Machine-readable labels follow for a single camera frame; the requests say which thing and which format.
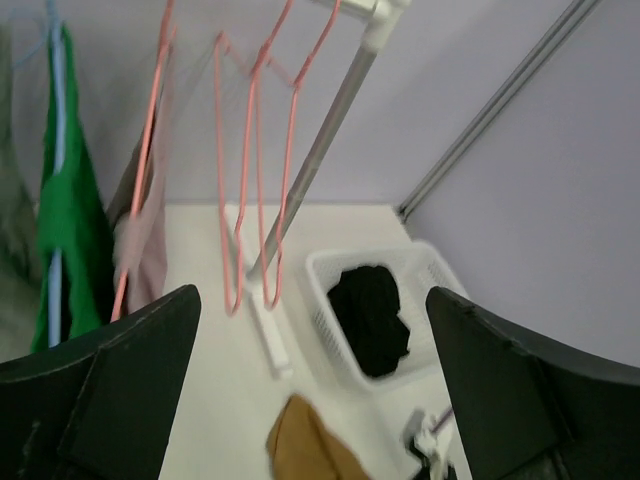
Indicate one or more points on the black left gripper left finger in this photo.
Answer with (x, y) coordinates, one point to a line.
(100, 406)

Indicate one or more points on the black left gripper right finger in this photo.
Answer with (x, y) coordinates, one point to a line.
(528, 406)

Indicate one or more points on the mauve pink tank top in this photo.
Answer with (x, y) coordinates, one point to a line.
(145, 240)

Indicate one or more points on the black tank top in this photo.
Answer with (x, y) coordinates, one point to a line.
(366, 303)

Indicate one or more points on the mustard brown tank top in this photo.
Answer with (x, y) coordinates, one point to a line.
(301, 447)

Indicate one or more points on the green tank top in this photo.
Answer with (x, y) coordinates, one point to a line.
(71, 217)

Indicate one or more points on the grey tank top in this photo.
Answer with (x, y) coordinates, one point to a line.
(18, 223)

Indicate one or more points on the blue hanger right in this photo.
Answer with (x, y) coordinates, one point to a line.
(52, 336)

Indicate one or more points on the white plastic laundry basket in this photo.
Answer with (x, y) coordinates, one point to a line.
(417, 268)

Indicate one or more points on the metal clothes rack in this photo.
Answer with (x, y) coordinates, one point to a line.
(261, 285)

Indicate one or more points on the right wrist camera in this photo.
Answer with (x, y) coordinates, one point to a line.
(421, 441)

